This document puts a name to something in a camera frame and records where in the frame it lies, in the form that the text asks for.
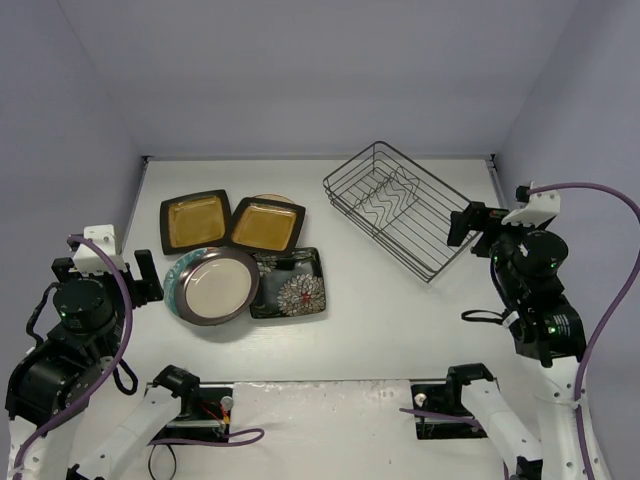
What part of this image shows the round red teal plate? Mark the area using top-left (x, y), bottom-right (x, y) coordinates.
top-left (163, 247), bottom-right (219, 319)

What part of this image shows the square amber plate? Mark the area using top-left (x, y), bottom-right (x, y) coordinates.
top-left (159, 189), bottom-right (231, 255)
top-left (226, 197), bottom-right (306, 255)

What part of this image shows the round cream brown-rim plate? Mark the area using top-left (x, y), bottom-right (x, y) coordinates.
top-left (174, 248), bottom-right (260, 326)

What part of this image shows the black floral square plate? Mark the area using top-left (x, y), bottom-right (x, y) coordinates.
top-left (250, 247), bottom-right (326, 319)

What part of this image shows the round bird pattern plate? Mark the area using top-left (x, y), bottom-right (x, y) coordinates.
top-left (253, 194), bottom-right (295, 204)

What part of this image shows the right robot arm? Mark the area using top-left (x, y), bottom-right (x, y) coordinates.
top-left (442, 202), bottom-right (611, 479)

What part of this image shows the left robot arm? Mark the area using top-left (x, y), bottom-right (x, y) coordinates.
top-left (5, 250), bottom-right (202, 479)

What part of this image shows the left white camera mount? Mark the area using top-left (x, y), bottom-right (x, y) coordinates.
top-left (72, 224), bottom-right (126, 275)

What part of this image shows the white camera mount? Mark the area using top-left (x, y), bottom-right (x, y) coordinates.
top-left (72, 224), bottom-right (126, 275)
top-left (501, 185), bottom-right (561, 228)

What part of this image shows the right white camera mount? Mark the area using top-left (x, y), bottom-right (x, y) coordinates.
top-left (501, 185), bottom-right (561, 228)

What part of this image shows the black wire dish rack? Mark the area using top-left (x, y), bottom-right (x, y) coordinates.
top-left (323, 141), bottom-right (478, 283)

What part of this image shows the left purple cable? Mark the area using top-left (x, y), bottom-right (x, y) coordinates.
top-left (12, 234), bottom-right (266, 474)

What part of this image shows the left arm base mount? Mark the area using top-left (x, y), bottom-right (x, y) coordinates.
top-left (154, 382), bottom-right (234, 443)

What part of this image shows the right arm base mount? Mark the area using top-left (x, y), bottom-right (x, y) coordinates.
top-left (410, 380), bottom-right (487, 441)

